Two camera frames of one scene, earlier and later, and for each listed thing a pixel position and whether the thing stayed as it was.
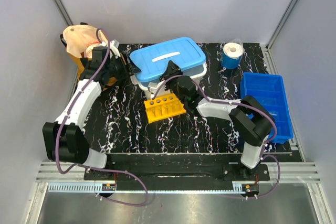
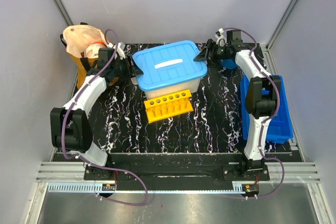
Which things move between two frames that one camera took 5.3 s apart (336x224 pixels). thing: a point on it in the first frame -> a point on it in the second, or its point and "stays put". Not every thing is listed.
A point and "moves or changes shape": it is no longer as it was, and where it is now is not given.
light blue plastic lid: x=151 y=60 moves or changes shape
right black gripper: x=172 y=70 -> x=202 y=56
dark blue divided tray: x=269 y=88 stays put
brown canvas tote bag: x=76 y=38 stays put
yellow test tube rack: x=164 y=108 stays put
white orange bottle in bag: x=90 y=46 stays put
